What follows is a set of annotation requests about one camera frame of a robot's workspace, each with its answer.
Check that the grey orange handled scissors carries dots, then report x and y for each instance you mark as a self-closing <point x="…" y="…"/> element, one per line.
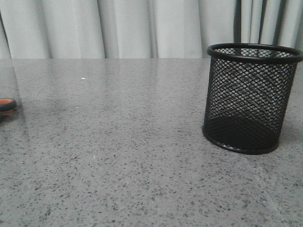
<point x="7" y="107"/>

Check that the black mesh pen bucket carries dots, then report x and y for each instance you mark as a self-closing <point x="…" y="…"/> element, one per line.
<point x="248" y="92"/>

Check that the grey pleated curtain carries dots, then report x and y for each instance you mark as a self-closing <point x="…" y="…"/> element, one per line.
<point x="85" y="29"/>

